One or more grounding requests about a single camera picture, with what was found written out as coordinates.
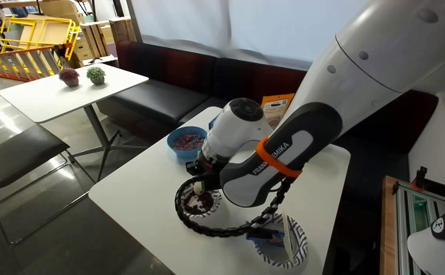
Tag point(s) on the white and black cap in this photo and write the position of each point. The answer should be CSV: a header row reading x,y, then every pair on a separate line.
x,y
431,249

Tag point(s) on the wooden board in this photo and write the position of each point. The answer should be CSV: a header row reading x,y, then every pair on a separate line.
x,y
389,229

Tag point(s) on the dark blue packet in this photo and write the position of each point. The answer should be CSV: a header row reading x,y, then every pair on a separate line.
x,y
265,243

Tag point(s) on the light wooden cabinet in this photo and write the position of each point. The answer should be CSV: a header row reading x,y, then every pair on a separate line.
x,y
87,46

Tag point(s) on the white flat sachet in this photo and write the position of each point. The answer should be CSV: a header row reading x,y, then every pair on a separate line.
x,y
287,238

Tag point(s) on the dark chair with metal legs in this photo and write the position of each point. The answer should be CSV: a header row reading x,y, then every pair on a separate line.
x,y
13,153

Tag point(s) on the white curtain screen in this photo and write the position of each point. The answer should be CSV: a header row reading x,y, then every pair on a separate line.
x,y
232,24

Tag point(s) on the blue plastic bowl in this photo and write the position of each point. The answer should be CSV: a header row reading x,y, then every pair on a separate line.
x,y
181,153

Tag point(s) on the patterned paper bowl with packets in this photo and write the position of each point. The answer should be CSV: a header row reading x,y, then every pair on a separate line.
x,y
299,238

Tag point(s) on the yellow metal rack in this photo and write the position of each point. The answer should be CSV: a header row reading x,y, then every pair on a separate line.
x,y
33,21

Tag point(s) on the dark red bench backrest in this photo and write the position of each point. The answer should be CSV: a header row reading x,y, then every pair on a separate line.
x,y
181,65

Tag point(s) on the maroon decorative plant ball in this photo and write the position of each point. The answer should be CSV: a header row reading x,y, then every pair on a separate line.
x,y
70,76

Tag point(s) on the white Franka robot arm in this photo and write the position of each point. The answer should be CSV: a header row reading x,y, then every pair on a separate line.
x,y
376,65

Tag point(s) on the aluminium frame stand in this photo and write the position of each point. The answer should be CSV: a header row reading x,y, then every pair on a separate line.
x,y
411,208

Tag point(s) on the cream plastic spoon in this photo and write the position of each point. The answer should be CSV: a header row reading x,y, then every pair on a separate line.
x,y
200,188

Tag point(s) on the green decorative plant ball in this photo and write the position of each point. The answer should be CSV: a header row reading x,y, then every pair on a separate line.
x,y
96,75

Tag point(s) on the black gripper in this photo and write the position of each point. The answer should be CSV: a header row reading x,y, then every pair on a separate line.
x,y
201,165

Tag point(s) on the orange snack pouch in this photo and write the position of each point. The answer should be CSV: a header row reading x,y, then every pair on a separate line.
x,y
276,108

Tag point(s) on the coffee beans heap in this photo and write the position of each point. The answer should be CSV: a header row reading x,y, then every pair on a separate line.
x,y
204,204

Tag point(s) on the short black bench cushion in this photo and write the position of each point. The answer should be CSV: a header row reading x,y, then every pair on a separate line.
x,y
155,99

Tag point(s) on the white side table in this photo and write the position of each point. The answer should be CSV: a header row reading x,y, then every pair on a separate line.
x,y
44,96

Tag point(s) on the colourful candies heap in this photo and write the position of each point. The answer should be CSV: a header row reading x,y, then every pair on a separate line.
x,y
189,140

